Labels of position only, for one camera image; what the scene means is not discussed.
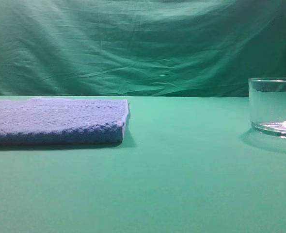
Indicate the folded blue towel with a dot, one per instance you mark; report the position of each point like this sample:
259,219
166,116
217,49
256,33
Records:
39,121

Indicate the transparent glass cup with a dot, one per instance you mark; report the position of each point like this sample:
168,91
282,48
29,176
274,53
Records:
267,102

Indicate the green backdrop cloth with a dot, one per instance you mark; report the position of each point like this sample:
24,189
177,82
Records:
179,48

